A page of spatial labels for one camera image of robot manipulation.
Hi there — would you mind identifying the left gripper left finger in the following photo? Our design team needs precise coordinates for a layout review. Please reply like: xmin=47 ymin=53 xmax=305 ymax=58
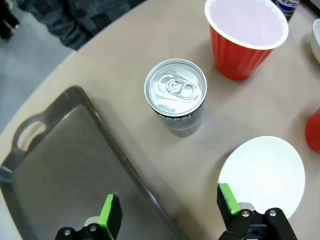
xmin=54 ymin=192 xmax=123 ymax=240

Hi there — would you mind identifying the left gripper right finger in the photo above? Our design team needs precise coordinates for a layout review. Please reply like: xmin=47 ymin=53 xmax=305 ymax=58
xmin=216 ymin=182 xmax=298 ymax=240

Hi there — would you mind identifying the white ceramic bowl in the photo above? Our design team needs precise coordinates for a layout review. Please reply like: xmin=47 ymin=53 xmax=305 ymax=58
xmin=311 ymin=18 xmax=320 ymax=63
xmin=217 ymin=136 xmax=306 ymax=220

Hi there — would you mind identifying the red plastic cup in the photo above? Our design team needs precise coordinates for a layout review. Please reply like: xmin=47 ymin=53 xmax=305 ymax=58
xmin=304 ymin=107 xmax=320 ymax=153
xmin=204 ymin=0 xmax=290 ymax=81

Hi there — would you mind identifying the black silver drink can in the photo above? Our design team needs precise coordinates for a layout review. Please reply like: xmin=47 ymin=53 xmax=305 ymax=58
xmin=144 ymin=58 xmax=208 ymax=138

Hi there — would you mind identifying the black Pepsi can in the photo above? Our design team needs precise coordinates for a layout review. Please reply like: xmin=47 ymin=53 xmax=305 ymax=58
xmin=274 ymin=0 xmax=301 ymax=23

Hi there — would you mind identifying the brown plastic serving tray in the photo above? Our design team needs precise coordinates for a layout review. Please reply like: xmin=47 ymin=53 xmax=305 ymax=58
xmin=0 ymin=85 xmax=186 ymax=240

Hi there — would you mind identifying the person in dark patchwork shirt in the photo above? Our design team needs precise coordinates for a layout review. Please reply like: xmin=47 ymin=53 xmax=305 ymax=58
xmin=19 ymin=0 xmax=148 ymax=51

